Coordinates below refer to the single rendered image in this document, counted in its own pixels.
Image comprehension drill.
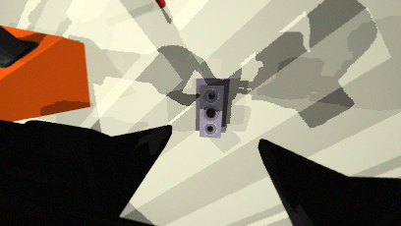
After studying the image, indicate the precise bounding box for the dark red peg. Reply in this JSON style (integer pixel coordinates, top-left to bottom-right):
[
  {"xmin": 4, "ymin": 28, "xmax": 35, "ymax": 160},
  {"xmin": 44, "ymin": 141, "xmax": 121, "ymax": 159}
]
[{"xmin": 155, "ymin": 0, "xmax": 165, "ymax": 8}]

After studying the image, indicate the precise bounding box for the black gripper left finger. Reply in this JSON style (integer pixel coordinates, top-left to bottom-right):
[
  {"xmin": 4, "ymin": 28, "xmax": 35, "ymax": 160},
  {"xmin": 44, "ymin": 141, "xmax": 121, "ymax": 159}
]
[{"xmin": 25, "ymin": 120, "xmax": 172, "ymax": 217}]

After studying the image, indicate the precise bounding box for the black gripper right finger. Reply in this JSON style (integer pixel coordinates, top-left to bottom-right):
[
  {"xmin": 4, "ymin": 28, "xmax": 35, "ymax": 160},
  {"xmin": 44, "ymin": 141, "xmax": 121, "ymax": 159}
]
[{"xmin": 258, "ymin": 139, "xmax": 401, "ymax": 226}]

